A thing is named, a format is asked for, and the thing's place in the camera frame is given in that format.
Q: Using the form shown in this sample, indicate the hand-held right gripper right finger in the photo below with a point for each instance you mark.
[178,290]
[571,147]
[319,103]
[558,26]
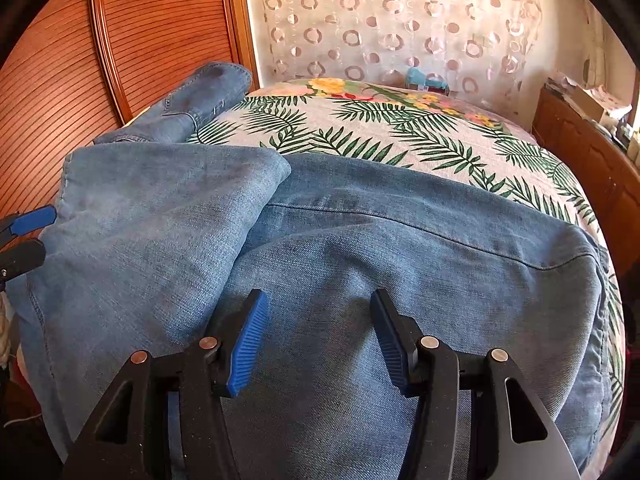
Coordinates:
[392,347]

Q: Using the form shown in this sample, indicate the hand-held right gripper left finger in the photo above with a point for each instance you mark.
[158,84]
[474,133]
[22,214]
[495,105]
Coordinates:
[247,347]

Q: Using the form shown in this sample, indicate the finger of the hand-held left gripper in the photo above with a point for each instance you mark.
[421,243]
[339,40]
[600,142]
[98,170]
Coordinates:
[20,257]
[32,221]

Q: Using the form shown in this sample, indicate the blue denim pants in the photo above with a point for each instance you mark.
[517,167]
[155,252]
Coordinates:
[350,240]

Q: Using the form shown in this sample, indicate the wooden headboard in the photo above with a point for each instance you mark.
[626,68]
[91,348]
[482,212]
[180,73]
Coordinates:
[125,50]

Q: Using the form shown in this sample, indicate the folded blue denim jeans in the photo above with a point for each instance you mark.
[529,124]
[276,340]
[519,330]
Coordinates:
[195,97]

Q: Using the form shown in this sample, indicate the bed with leaf print sheet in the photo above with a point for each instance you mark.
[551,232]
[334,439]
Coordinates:
[400,130]

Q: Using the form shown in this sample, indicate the long wooden cabinet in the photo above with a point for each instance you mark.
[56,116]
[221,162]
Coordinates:
[580,160]

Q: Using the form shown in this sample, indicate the teal box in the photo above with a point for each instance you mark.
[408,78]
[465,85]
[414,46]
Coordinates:
[422,80]

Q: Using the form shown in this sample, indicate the cardboard box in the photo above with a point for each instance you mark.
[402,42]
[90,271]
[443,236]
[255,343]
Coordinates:
[580,102]

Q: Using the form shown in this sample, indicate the patterned paper sheet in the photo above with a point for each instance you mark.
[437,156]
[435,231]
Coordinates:
[610,100]

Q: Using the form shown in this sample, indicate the sheer circle pattern curtain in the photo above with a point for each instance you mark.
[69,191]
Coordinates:
[390,15]

